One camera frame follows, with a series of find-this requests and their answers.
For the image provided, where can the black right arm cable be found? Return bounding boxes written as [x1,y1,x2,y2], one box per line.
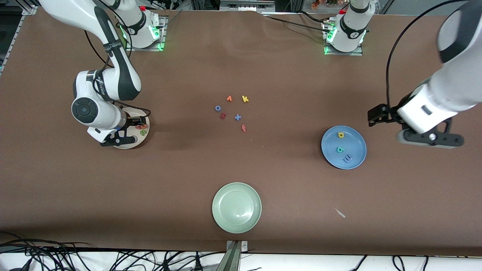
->
[84,29,152,118]

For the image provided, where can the beige brown plate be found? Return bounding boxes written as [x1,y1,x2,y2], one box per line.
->
[112,107,150,149]

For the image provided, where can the black cable on table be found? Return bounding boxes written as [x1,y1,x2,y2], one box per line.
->
[297,11,329,22]
[264,14,327,30]

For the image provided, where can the silver metal box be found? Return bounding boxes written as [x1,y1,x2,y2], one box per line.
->
[220,0,275,12]

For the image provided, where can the pale green plate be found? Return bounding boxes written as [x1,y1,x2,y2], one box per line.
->
[212,182,262,234]

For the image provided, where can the grey metal mount bracket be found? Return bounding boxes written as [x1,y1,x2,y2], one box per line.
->
[215,240,249,271]

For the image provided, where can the blue plate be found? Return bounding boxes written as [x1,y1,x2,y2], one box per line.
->
[321,125,367,170]

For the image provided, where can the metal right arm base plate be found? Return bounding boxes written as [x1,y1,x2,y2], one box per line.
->
[125,17,166,52]

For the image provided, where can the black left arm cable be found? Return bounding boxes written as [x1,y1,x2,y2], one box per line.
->
[386,0,468,110]

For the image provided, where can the tangled black floor cables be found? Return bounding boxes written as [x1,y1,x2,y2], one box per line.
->
[0,231,226,271]

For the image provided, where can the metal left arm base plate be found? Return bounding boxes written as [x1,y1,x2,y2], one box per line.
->
[323,19,364,56]

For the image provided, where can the aluminium frame rail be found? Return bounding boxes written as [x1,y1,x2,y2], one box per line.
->
[0,5,38,74]

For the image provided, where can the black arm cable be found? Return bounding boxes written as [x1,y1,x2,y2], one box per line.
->
[386,0,468,110]
[84,29,152,118]

